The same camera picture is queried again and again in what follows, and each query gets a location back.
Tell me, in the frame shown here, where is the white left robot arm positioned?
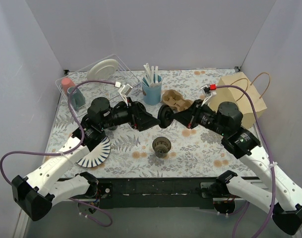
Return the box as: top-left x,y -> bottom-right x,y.
11,97 -> 160,221

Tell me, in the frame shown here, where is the white ceramic plate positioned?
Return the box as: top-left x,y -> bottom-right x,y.
87,59 -> 119,80

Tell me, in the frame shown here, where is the brown pulp cup carrier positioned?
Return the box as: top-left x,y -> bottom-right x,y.
162,89 -> 193,112

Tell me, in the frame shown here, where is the blue striped white plate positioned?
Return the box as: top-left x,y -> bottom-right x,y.
76,136 -> 111,168

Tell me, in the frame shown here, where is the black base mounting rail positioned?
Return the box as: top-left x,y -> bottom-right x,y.
68,177 -> 241,209

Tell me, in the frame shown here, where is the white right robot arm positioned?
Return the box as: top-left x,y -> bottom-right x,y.
172,100 -> 302,236

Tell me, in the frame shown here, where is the teal plastic cup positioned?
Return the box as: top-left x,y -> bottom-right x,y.
67,87 -> 86,112

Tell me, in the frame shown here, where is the floral patterned table mat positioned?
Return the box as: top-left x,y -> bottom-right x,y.
46,68 -> 256,178

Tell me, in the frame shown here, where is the black plastic cup lid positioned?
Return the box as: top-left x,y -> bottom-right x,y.
158,105 -> 174,129

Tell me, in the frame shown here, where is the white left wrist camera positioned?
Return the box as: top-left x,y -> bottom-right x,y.
115,81 -> 133,106

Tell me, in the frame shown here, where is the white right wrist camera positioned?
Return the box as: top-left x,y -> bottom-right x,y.
201,84 -> 217,105

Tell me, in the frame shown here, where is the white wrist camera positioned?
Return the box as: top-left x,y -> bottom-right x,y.
201,84 -> 217,105
115,81 -> 133,106

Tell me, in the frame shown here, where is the dark paper coffee cup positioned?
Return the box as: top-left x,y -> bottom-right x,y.
152,136 -> 172,158

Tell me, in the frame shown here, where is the white wrapped straw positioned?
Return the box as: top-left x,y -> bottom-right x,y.
151,66 -> 154,86
154,66 -> 159,84
144,63 -> 153,87

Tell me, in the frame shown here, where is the brown paper takeout bag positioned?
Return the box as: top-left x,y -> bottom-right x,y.
209,72 -> 267,129

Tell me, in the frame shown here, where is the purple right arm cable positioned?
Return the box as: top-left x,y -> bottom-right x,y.
215,84 -> 278,238

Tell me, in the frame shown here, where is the blue cylindrical holder cup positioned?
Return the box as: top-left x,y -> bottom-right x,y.
142,75 -> 162,106

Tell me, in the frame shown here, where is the clear wire dish rack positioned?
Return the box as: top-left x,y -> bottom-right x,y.
56,54 -> 141,117

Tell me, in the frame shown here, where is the pink plastic cup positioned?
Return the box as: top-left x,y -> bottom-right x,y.
61,77 -> 75,95

